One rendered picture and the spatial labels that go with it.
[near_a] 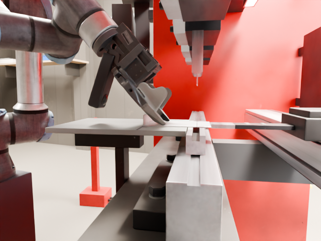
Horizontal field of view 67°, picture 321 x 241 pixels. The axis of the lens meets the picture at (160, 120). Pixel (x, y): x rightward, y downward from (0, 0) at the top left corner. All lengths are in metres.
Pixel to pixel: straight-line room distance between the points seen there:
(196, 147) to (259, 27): 1.11
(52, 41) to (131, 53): 0.20
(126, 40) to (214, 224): 0.37
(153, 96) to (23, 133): 0.61
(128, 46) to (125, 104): 3.91
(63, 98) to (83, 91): 0.73
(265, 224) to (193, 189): 1.32
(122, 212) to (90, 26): 0.35
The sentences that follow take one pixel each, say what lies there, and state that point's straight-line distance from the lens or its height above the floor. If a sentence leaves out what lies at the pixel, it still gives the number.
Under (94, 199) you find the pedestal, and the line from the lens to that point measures 2.46.
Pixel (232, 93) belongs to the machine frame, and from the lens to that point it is 1.36.
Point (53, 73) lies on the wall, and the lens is 5.44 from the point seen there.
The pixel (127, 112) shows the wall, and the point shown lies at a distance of 4.40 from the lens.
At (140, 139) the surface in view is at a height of 0.97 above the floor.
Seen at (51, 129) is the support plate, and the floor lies 1.00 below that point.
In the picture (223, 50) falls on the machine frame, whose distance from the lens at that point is 1.37.
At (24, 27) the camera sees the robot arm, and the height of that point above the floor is 1.20.
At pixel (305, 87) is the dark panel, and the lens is 1.34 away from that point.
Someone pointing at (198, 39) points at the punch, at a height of 1.16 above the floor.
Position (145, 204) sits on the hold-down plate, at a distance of 0.37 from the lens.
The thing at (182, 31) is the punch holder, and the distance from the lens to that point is 0.48.
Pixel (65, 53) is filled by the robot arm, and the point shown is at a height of 1.16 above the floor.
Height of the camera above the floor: 1.06
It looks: 6 degrees down
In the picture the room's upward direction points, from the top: straight up
